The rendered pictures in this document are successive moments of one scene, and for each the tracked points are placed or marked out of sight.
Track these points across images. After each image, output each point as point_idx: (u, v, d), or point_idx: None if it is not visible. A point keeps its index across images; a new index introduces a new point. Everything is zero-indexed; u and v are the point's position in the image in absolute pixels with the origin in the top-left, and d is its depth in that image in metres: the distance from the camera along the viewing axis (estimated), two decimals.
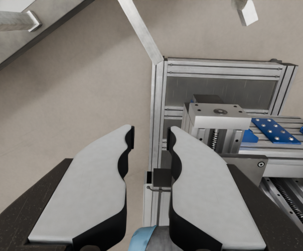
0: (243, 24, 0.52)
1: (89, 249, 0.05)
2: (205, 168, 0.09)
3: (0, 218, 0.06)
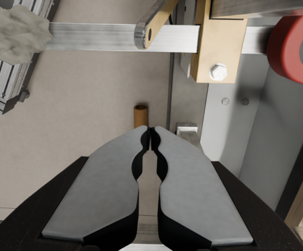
0: None
1: (89, 249, 0.05)
2: (190, 167, 0.09)
3: (17, 211, 0.07)
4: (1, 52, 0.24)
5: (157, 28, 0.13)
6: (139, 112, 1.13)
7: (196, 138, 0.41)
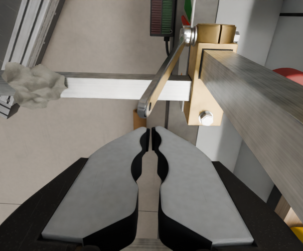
0: None
1: (89, 249, 0.05)
2: (191, 167, 0.09)
3: (17, 212, 0.07)
4: (24, 101, 0.28)
5: (156, 95, 0.15)
6: (138, 116, 1.18)
7: None
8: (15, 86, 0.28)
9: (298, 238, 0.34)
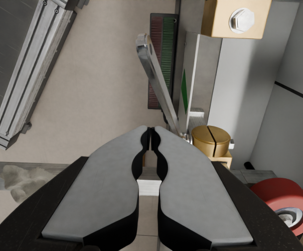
0: None
1: (89, 249, 0.05)
2: (190, 167, 0.09)
3: (17, 211, 0.07)
4: (21, 200, 0.28)
5: (156, 87, 0.13)
6: None
7: None
8: (13, 185, 0.28)
9: None
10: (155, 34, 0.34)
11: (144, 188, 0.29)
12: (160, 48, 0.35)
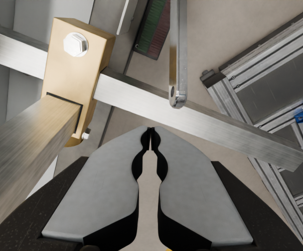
0: None
1: (89, 249, 0.05)
2: (190, 167, 0.09)
3: (17, 211, 0.07)
4: None
5: (182, 39, 0.11)
6: None
7: None
8: None
9: None
10: (158, 40, 0.33)
11: None
12: (158, 24, 0.32)
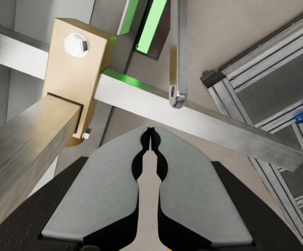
0: None
1: (89, 249, 0.05)
2: (190, 167, 0.09)
3: (17, 211, 0.07)
4: None
5: (182, 40, 0.11)
6: None
7: None
8: None
9: None
10: (158, 41, 0.34)
11: None
12: (159, 24, 0.32)
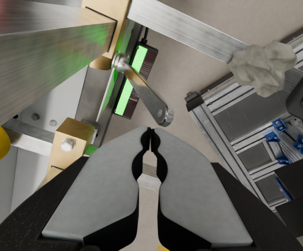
0: None
1: (89, 249, 0.05)
2: (190, 168, 0.09)
3: (18, 211, 0.07)
4: (286, 59, 0.24)
5: (155, 90, 0.15)
6: None
7: None
8: (279, 76, 0.26)
9: None
10: (130, 107, 0.47)
11: (149, 12, 0.23)
12: (130, 97, 0.45)
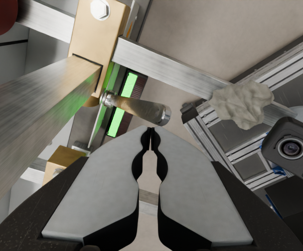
0: None
1: (89, 249, 0.05)
2: (190, 167, 0.09)
3: (17, 211, 0.07)
4: (262, 98, 0.26)
5: (149, 101, 0.15)
6: None
7: None
8: (258, 111, 0.28)
9: None
10: (122, 130, 0.48)
11: (132, 57, 0.25)
12: (121, 120, 0.47)
